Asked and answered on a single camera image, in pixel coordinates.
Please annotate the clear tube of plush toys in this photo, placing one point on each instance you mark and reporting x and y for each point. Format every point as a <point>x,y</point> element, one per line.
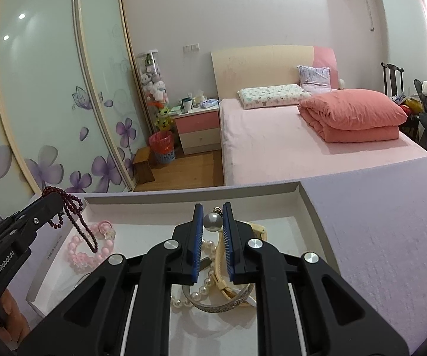
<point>152,81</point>

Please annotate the lavender table cloth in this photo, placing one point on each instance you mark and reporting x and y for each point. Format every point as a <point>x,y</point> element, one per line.
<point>383,230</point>

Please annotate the pink bed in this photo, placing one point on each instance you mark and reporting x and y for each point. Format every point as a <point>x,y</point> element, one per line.
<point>272,148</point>

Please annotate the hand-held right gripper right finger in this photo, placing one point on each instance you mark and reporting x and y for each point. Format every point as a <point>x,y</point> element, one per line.
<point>227,241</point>

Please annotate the large pearl earring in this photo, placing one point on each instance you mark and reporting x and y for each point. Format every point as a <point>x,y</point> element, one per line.
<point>211,222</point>

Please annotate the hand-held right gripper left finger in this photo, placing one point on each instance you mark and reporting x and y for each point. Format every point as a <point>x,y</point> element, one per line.
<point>197,237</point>

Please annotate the folded pink quilt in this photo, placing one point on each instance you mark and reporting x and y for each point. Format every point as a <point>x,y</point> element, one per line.
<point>350,115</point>

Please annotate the floral sliding wardrobe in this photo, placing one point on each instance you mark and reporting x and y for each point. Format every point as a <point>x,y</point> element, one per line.
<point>50,81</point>

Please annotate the patterned white pillow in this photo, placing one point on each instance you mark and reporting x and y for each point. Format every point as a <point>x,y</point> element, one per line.
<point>272,96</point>

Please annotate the cream and pink headboard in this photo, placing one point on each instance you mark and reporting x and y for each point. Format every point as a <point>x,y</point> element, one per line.
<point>257,66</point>

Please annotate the trash bin with red bag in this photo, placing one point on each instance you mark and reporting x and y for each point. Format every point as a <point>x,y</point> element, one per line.
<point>161,148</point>

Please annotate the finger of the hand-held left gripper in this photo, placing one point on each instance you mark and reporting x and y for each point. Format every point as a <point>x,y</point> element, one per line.
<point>46,209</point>

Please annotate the grey cardboard box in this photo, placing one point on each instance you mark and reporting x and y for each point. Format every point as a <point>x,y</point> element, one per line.
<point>143,207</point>

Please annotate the yellow plush toy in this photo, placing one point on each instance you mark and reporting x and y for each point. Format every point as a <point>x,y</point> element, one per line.
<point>163,117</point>

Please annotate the small wooden stool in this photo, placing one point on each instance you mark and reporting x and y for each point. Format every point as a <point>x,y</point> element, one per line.
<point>143,165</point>

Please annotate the white mug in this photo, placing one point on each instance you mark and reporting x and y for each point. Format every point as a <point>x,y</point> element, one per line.
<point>187,106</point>

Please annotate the white wall socket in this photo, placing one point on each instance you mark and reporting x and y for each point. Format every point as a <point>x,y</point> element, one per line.
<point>191,47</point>

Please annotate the person's left hand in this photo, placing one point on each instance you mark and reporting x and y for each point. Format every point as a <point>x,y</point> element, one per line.
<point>15,315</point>

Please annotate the pink and cream nightstand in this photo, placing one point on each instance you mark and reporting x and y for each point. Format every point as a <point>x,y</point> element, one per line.
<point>198,129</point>

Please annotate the wide silver cuff bangle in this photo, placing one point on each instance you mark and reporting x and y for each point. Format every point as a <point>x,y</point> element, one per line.
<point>217,307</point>

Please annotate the lavender floral pillow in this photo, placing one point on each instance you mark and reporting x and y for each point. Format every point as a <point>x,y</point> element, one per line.
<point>315,78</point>

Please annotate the dark wooden chair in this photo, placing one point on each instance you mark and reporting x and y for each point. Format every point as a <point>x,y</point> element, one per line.
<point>393,79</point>

